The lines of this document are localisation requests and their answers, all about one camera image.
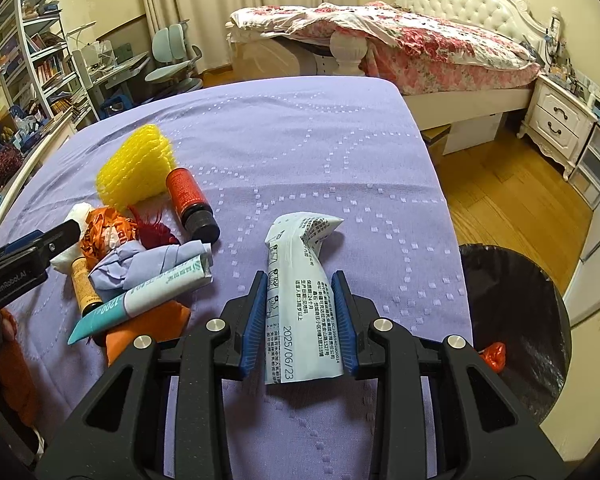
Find black trash bin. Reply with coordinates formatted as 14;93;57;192
457;242;573;426

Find white tissue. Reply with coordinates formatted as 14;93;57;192
50;202;98;273

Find white carved nightstand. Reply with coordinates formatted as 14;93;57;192
517;74;598;181

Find purple quilted bedspread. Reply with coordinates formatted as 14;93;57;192
0;76;476;480

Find red plastic scrap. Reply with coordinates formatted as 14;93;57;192
480;342;507;373

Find orange wrapper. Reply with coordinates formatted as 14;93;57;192
79;208;140;261

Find grey study desk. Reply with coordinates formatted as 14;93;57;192
77;42;153;121

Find white bookshelf with books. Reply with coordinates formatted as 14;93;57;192
0;0;98;131

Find pile of bedside items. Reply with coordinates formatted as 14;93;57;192
545;7;600;101

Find pale blue desk chair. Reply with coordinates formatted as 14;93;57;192
145;20;204;96

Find clear plastic drawer unit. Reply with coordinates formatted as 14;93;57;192
567;120;600;211

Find person's orange fuzzy garment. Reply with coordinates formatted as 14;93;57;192
0;310;41;431

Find teal and white tube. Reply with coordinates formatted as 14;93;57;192
67;252;215;346

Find orange plastic bag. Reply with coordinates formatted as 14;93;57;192
104;300;192;366

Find white curved bed board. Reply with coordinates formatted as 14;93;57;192
0;125;77;241

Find yellow foam fruit net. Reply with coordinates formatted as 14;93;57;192
96;125;177;211

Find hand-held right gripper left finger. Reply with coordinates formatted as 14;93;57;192
35;270;271;480

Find pink floral quilt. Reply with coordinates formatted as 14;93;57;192
229;1;542;96

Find dark red ribbon tangle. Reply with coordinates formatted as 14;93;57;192
127;204;182;251

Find small orange label bottle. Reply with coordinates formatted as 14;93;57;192
70;256;103;317

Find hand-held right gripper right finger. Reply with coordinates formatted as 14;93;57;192
330;270;556;480

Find maroon fuzzy cloth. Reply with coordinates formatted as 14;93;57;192
0;147;26;196

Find small red bottle black cap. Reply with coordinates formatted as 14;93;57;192
166;167;221;243

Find cream curtains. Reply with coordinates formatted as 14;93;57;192
137;0;361;76

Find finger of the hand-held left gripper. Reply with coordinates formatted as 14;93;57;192
0;219;83;277

